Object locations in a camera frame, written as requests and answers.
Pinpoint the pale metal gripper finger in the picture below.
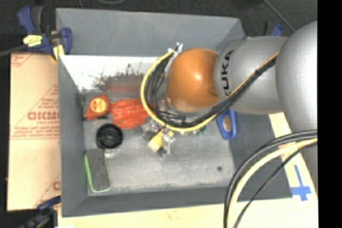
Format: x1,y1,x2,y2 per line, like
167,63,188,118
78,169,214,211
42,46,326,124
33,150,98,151
162,133,176,155

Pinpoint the yellow block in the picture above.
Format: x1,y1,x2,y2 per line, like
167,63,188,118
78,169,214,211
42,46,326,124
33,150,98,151
147,131,164,152

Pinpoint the grey metal bin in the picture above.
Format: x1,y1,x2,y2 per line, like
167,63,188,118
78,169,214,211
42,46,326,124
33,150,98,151
55,7,292,217

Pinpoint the orange-red ribbed plastic toy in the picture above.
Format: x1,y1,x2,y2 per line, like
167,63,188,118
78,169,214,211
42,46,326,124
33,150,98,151
110,98,151,130

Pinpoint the black round lid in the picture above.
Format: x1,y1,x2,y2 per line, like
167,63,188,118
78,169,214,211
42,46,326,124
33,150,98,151
96,123,125,150

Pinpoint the green and black sponge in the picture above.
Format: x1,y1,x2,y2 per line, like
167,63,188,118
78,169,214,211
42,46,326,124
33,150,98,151
84,148,113,193

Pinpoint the orange tape measure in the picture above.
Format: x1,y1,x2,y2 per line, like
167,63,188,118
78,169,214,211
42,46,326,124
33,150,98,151
82,95,111,121

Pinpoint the brown cardboard board red print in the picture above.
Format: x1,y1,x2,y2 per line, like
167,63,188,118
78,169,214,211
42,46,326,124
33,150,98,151
6,51,62,212

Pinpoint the blue handled tool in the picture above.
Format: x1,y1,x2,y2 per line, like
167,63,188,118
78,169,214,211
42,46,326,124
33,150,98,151
215,108,237,140

